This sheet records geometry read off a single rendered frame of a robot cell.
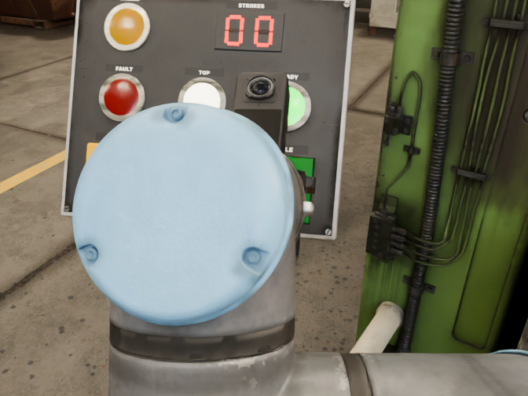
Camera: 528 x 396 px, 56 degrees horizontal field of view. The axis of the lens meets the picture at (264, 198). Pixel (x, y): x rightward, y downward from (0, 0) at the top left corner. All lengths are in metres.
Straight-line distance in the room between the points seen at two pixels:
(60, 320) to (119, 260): 1.79
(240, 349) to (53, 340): 1.72
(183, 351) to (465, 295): 0.75
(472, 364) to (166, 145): 0.17
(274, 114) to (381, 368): 0.23
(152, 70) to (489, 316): 0.67
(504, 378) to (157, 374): 0.15
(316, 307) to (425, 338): 0.94
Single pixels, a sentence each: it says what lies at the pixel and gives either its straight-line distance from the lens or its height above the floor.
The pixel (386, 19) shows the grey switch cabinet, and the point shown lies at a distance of 6.08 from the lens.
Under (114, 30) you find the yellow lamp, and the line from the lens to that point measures 0.66.
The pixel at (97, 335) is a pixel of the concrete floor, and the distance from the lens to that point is 1.89.
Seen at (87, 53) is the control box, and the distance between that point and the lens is 0.67.
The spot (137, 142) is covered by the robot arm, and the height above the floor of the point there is 1.21.
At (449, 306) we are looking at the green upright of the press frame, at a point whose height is 0.69.
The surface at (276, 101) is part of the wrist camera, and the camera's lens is 0.42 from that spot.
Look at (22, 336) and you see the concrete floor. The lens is 1.98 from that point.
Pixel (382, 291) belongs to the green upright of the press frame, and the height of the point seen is 0.66.
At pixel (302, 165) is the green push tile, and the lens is 0.57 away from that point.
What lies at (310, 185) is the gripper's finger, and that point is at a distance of 0.45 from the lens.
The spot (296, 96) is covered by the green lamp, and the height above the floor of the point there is 1.10.
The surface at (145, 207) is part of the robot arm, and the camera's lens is 0.20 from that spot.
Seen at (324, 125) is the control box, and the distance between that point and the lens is 0.58.
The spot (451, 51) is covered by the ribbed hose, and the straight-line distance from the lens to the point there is 0.74.
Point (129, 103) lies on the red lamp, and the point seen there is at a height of 1.08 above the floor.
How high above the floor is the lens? 1.29
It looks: 30 degrees down
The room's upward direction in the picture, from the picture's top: straight up
